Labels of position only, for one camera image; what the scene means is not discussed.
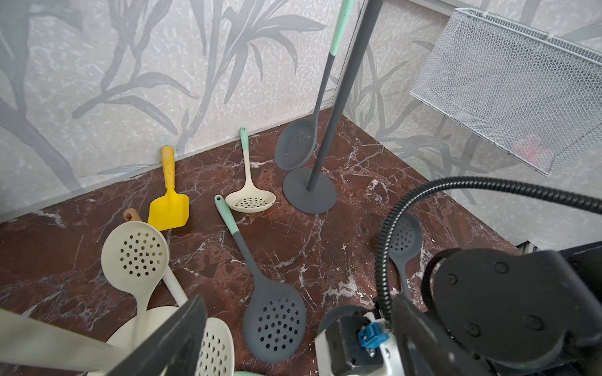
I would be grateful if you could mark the grey skimmer centre upright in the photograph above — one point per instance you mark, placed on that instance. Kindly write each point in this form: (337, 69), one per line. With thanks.
(275, 320)

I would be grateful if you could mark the cream skimmer leaning on rack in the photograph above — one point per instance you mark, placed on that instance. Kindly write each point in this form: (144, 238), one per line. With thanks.
(134, 259)

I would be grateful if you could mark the grey skimmer green handle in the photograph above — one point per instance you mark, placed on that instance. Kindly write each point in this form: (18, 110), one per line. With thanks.
(297, 142)

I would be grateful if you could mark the cream utensil rack stand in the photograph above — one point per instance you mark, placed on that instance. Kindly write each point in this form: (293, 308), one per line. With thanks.
(217, 355)

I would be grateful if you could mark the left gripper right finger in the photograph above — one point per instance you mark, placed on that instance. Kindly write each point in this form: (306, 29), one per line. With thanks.
(174, 348)

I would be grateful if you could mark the yellow toy shovel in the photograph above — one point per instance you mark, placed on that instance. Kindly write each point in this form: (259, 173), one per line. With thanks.
(171, 210)

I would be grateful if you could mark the grey skimmer near right arm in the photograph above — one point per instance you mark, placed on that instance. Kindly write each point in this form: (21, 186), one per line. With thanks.
(407, 242)

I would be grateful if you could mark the white wire mesh basket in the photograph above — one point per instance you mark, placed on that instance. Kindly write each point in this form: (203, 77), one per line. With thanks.
(530, 93)

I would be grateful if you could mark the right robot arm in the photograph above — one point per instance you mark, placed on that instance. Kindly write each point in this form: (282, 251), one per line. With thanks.
(492, 313)

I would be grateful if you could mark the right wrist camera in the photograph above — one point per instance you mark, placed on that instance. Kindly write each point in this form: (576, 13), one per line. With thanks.
(354, 340)

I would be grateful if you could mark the dark grey utensil rack stand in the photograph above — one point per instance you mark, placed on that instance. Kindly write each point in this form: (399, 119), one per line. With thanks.
(309, 190)

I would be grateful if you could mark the small cream skimmer green handle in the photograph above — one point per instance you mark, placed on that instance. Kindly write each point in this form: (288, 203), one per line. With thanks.
(249, 199)

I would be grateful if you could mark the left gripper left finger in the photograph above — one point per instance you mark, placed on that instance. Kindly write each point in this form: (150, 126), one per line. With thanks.
(32, 343)

